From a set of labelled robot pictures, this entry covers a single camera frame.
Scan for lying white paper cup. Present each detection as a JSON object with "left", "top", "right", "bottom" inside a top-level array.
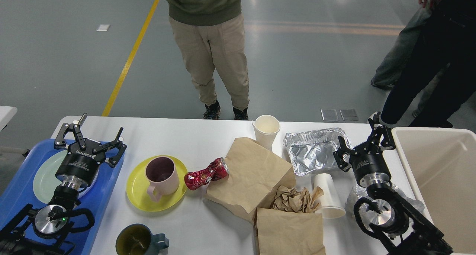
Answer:
[{"left": 312, "top": 173, "right": 346, "bottom": 219}]

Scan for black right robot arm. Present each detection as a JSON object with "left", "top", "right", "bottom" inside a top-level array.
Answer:
[{"left": 333, "top": 112, "right": 453, "bottom": 255}]

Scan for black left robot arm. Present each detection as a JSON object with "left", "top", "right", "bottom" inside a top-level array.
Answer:
[{"left": 1, "top": 114, "right": 126, "bottom": 255}]

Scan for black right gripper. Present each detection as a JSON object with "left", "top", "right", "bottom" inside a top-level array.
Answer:
[{"left": 333, "top": 112, "right": 396, "bottom": 187}]

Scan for yellow plastic plate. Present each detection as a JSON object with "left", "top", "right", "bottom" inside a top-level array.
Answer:
[{"left": 126, "top": 155, "right": 188, "bottom": 212}]

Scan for beige plastic bin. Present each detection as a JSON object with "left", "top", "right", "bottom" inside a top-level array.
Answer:
[{"left": 392, "top": 127, "right": 476, "bottom": 255}]

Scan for dark teal mug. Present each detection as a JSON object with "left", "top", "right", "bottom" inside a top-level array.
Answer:
[{"left": 115, "top": 223, "right": 170, "bottom": 255}]

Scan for person in green sweater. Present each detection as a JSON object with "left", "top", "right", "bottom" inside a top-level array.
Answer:
[{"left": 166, "top": 0, "right": 250, "bottom": 120}]

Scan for small brown paper bag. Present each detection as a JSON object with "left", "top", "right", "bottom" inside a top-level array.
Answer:
[{"left": 256, "top": 208, "right": 326, "bottom": 255}]

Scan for crushed red soda can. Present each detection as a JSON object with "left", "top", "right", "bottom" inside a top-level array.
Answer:
[{"left": 184, "top": 157, "right": 228, "bottom": 191}]

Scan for crumpled brown paper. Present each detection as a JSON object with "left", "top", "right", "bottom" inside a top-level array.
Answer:
[{"left": 270, "top": 185, "right": 325, "bottom": 214}]

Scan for blue plastic tray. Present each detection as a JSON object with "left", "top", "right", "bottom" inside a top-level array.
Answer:
[{"left": 0, "top": 139, "right": 124, "bottom": 255}]

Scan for large brown paper bag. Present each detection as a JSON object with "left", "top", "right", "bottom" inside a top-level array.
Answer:
[{"left": 205, "top": 138, "right": 296, "bottom": 223}]

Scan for pale green plate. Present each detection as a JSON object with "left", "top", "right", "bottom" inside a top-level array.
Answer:
[{"left": 33, "top": 150, "right": 100, "bottom": 204}]

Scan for pink mug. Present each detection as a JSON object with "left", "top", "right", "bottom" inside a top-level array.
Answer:
[{"left": 145, "top": 156, "right": 180, "bottom": 202}]

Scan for white side table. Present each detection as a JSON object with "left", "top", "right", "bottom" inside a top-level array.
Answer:
[{"left": 0, "top": 106, "right": 18, "bottom": 131}]

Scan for crumpled clear plastic wrap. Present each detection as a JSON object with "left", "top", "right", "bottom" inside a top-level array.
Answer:
[{"left": 345, "top": 183, "right": 425, "bottom": 218}]

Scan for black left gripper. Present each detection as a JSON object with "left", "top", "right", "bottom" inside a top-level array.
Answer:
[{"left": 54, "top": 113, "right": 127, "bottom": 184}]

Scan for aluminium foil tray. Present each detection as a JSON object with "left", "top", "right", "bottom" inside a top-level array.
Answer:
[{"left": 283, "top": 127, "right": 353, "bottom": 177}]

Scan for upright white paper cup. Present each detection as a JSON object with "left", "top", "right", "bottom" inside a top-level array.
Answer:
[{"left": 252, "top": 115, "right": 280, "bottom": 151}]

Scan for person in dark clothes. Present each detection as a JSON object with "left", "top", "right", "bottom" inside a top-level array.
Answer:
[{"left": 379, "top": 0, "right": 475, "bottom": 128}]

